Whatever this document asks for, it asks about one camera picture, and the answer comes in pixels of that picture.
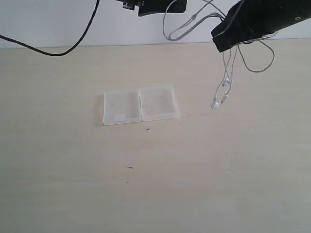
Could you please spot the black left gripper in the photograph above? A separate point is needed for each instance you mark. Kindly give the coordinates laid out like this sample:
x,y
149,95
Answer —
x,y
149,7

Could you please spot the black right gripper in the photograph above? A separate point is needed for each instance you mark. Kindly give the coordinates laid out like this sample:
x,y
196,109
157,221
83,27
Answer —
x,y
252,19

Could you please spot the white wired earphones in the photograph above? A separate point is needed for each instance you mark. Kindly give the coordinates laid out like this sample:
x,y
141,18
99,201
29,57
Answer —
x,y
229,64

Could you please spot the clear plastic hinged case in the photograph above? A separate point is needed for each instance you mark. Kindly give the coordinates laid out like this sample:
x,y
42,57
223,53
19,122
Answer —
x,y
140,105

